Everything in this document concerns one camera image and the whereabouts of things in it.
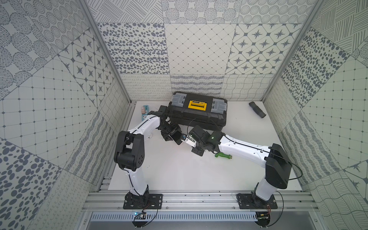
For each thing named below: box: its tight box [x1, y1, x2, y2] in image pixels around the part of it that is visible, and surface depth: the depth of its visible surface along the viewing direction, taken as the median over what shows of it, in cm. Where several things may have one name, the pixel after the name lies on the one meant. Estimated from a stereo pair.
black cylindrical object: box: [248, 101, 267, 119], surface depth 116 cm
